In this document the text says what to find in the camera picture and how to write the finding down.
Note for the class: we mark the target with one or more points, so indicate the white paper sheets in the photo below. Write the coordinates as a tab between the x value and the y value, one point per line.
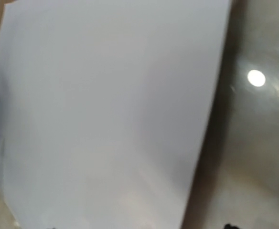
104	106

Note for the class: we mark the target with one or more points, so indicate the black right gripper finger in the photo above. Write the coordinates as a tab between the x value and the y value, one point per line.
230	226

